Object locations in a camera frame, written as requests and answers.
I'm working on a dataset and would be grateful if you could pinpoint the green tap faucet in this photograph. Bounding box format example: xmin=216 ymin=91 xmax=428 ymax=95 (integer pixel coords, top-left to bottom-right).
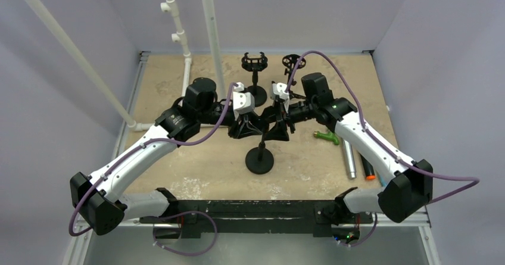
xmin=313 ymin=131 xmax=340 ymax=145

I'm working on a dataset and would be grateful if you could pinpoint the black clip round-base stand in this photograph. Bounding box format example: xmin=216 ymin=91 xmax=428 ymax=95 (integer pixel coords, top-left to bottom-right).
xmin=245 ymin=114 xmax=274 ymax=175

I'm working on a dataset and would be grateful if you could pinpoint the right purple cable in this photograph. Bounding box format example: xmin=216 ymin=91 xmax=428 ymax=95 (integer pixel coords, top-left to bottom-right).
xmin=286 ymin=50 xmax=481 ymax=205

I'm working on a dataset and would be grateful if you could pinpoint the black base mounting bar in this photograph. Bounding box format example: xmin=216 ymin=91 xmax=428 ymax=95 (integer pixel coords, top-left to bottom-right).
xmin=139 ymin=200 xmax=373 ymax=239

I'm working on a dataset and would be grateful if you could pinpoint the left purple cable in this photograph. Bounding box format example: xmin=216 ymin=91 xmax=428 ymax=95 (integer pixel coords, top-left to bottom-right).
xmin=68 ymin=82 xmax=241 ymax=237

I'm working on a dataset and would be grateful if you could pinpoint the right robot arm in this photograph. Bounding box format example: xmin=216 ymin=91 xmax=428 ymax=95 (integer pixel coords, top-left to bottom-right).
xmin=267 ymin=73 xmax=433 ymax=224

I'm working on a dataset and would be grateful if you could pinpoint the silver grey microphone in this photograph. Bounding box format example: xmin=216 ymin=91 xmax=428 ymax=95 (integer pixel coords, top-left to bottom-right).
xmin=342 ymin=139 xmax=357 ymax=179

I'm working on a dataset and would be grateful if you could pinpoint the white PVC pipe frame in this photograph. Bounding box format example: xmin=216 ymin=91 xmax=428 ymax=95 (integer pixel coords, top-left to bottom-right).
xmin=7 ymin=0 xmax=230 ymax=132

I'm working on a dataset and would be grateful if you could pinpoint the black shock-mount round-base stand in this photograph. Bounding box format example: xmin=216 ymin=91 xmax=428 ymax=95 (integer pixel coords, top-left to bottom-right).
xmin=241 ymin=52 xmax=268 ymax=107

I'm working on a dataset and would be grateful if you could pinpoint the black microphone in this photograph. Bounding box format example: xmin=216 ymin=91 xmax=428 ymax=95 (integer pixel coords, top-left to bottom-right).
xmin=360 ymin=154 xmax=376 ymax=180

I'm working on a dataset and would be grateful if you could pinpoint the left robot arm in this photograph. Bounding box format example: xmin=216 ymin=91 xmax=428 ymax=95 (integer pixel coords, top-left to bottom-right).
xmin=68 ymin=77 xmax=255 ymax=237

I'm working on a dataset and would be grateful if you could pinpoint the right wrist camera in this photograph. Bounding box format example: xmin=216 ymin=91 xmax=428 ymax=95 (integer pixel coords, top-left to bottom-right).
xmin=269 ymin=82 xmax=290 ymax=105

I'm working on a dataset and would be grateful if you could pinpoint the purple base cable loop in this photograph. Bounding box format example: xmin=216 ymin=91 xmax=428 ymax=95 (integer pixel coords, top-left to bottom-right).
xmin=152 ymin=210 xmax=218 ymax=257

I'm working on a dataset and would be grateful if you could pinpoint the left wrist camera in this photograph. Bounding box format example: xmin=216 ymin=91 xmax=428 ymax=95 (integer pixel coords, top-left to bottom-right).
xmin=232 ymin=82 xmax=255 ymax=120

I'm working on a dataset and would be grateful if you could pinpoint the blue microphone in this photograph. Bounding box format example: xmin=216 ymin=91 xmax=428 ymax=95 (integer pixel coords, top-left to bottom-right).
xmin=378 ymin=174 xmax=388 ymax=187

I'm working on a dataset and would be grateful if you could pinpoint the aluminium rail frame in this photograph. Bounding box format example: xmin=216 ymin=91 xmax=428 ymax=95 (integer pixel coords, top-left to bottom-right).
xmin=62 ymin=50 xmax=441 ymax=265

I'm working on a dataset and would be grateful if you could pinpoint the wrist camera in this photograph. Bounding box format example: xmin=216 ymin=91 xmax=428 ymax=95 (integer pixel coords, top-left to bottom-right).
xmin=269 ymin=82 xmax=290 ymax=105
xmin=232 ymin=82 xmax=255 ymax=120

